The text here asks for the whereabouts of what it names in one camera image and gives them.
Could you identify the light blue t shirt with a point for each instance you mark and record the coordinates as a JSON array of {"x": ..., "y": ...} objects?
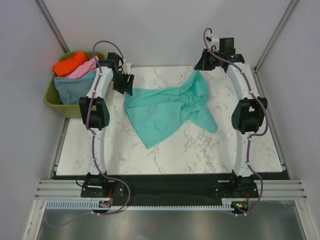
[{"x": 90, "y": 76}]

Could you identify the pink t shirt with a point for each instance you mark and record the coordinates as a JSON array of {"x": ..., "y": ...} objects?
[{"x": 86, "y": 68}]

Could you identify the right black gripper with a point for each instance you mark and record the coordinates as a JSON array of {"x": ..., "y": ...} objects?
[{"x": 202, "y": 64}]

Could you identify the aluminium extrusion rail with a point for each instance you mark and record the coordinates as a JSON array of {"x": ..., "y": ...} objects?
[{"x": 58, "y": 190}]

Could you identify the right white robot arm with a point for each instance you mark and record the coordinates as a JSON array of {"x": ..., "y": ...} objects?
[{"x": 249, "y": 118}]

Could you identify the teal t shirt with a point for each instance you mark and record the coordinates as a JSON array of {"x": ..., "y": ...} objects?
[{"x": 156, "y": 114}]

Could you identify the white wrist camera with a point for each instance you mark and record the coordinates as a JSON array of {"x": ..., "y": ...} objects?
[
  {"x": 213, "y": 43},
  {"x": 127, "y": 67}
]

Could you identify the white slotted cable duct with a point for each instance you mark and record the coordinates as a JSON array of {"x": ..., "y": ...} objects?
[{"x": 96, "y": 205}]

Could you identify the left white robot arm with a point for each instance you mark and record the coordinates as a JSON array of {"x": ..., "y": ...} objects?
[{"x": 96, "y": 118}]

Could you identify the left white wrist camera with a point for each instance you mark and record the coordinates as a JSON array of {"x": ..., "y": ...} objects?
[{"x": 127, "y": 67}]

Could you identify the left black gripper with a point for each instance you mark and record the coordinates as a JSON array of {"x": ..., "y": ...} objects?
[{"x": 128, "y": 86}]

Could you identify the grey blue t shirt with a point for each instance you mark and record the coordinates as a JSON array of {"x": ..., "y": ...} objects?
[{"x": 70, "y": 90}]

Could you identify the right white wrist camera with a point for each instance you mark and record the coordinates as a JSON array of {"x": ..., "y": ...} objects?
[{"x": 213, "y": 43}]

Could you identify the orange t shirt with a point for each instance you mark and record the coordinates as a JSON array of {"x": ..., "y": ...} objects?
[{"x": 66, "y": 67}]

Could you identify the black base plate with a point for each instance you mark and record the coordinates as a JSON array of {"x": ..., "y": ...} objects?
[{"x": 171, "y": 189}]

